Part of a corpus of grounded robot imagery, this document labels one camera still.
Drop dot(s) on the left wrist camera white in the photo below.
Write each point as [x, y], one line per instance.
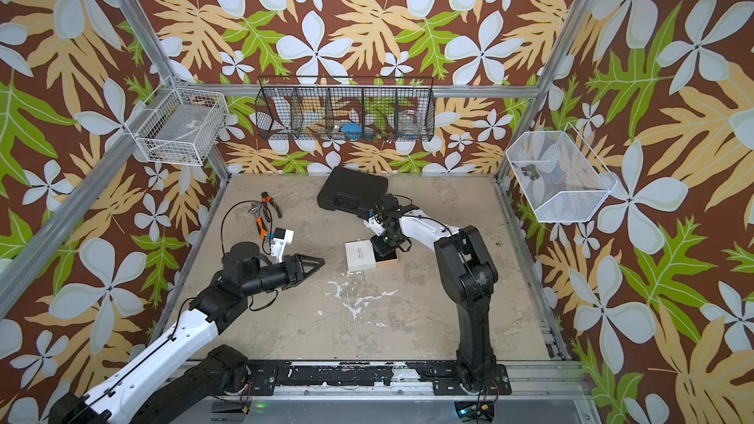
[280, 239]

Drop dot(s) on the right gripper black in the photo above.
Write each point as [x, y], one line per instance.
[380, 248]

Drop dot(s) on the white drawer jewelry box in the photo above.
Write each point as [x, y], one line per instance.
[362, 256]

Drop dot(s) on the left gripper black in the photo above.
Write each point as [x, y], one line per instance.
[294, 269]

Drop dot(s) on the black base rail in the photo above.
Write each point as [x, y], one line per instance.
[444, 378]

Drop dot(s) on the black plastic tool case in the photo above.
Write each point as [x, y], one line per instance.
[352, 192]

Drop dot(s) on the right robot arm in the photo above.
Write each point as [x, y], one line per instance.
[467, 273]

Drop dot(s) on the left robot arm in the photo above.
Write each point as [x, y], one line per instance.
[144, 390]

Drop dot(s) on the orange black pliers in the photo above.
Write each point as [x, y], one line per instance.
[269, 207]

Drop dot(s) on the black wire basket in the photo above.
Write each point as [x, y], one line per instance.
[387, 109]

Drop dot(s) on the dark object in mesh basket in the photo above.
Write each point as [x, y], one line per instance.
[530, 171]

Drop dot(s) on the silver wrench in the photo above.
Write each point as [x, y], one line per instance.
[255, 208]

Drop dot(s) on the white wire basket left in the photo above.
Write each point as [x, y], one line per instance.
[179, 125]

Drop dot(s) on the white mesh basket right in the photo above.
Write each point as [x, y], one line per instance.
[574, 181]

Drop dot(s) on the blue object in basket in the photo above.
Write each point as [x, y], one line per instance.
[351, 131]

